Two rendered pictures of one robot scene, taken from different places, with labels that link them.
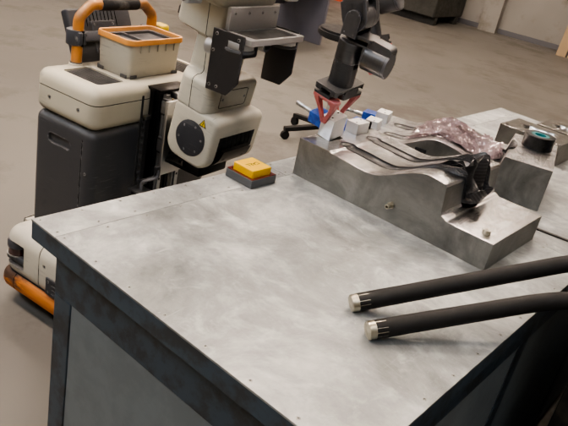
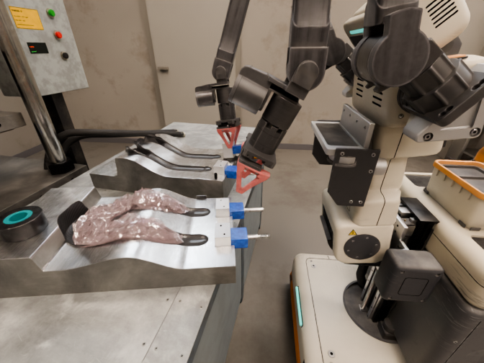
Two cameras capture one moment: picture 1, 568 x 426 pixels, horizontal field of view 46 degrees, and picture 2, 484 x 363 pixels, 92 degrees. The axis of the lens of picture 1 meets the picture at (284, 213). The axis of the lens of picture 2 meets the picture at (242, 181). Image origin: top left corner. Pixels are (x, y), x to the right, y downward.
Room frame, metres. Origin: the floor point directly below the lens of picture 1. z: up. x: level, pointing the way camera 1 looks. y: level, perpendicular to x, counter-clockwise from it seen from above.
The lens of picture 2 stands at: (2.28, -0.34, 1.25)
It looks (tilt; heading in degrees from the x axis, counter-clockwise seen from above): 30 degrees down; 157
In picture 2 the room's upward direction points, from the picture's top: straight up
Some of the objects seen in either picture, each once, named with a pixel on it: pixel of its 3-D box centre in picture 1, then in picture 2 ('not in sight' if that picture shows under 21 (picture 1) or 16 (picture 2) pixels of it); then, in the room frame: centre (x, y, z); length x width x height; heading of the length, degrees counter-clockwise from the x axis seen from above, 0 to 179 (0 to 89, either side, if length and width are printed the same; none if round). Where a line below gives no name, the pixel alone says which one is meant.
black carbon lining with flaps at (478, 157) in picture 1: (420, 155); (170, 152); (1.43, -0.27, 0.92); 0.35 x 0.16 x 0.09; 54
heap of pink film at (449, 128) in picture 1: (458, 133); (131, 214); (1.75, -0.41, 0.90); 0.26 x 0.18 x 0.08; 71
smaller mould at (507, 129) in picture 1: (535, 141); not in sight; (2.08, -0.73, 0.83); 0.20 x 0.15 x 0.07; 54
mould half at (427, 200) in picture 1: (417, 178); (170, 163); (1.42, -0.28, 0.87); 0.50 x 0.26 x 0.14; 54
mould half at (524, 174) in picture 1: (455, 148); (132, 230); (1.76, -0.42, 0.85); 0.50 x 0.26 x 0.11; 71
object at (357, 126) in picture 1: (341, 124); (235, 172); (1.63, -0.09, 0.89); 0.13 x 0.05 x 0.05; 54
